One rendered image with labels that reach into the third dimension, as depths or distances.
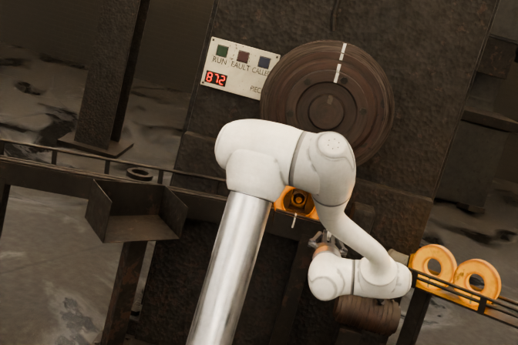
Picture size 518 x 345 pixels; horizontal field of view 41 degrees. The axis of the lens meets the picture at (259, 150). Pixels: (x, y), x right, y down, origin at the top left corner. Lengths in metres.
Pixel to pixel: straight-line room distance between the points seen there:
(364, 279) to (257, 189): 0.57
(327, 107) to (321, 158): 0.87
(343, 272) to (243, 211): 0.55
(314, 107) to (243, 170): 0.85
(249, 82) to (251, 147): 1.05
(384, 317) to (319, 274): 0.57
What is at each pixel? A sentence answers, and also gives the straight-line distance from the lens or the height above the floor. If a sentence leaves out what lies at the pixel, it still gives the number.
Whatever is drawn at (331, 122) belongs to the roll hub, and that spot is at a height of 1.09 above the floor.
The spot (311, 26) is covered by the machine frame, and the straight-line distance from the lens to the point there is 2.60.
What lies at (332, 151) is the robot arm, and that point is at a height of 1.16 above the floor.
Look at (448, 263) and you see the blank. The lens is 2.47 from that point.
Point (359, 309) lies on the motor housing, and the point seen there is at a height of 0.49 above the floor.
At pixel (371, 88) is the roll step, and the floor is 1.23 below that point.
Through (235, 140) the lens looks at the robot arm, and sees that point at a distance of 1.58.
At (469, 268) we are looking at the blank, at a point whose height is 0.76.
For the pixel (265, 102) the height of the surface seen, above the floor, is 1.08.
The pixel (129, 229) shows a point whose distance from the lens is 2.36.
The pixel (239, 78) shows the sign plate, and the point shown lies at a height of 1.12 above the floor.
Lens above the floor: 1.45
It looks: 13 degrees down
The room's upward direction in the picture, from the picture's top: 15 degrees clockwise
